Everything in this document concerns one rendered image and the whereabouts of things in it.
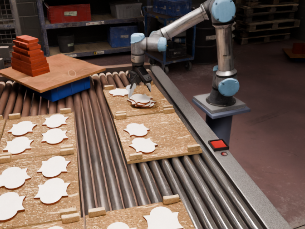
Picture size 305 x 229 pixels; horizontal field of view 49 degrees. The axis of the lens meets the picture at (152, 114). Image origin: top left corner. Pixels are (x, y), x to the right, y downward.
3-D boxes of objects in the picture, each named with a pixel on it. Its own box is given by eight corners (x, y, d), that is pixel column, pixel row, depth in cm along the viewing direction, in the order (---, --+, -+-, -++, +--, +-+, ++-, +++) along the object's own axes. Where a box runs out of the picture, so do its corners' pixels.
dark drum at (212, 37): (207, 52, 609) (211, 2, 568) (225, 62, 559) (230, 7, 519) (178, 56, 589) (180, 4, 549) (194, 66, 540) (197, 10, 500)
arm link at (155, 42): (165, 34, 186) (146, 34, 186) (166, 38, 176) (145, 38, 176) (165, 47, 189) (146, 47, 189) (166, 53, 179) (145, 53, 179)
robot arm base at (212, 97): (224, 94, 219) (225, 80, 215) (237, 102, 207) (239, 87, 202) (204, 98, 214) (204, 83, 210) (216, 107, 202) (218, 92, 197)
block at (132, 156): (142, 156, 147) (142, 151, 146) (143, 159, 146) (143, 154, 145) (129, 158, 146) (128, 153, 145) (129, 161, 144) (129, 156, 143)
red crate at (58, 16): (86, 16, 584) (84, -1, 572) (91, 21, 547) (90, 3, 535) (47, 19, 563) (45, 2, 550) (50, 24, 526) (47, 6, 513)
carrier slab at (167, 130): (174, 113, 188) (174, 111, 187) (202, 153, 153) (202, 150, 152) (113, 121, 180) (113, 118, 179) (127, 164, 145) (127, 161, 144)
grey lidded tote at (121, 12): (134, 13, 609) (133, -1, 598) (142, 16, 581) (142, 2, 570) (108, 16, 589) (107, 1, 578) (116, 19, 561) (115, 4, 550)
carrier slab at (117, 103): (154, 86, 225) (154, 83, 224) (174, 112, 190) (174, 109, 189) (102, 92, 216) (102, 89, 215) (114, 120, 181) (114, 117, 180)
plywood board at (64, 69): (60, 56, 251) (60, 53, 250) (105, 70, 222) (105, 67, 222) (-3, 73, 217) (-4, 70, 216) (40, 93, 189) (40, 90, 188)
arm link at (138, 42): (145, 35, 175) (129, 35, 175) (145, 56, 180) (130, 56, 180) (145, 32, 182) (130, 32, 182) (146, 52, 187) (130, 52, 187)
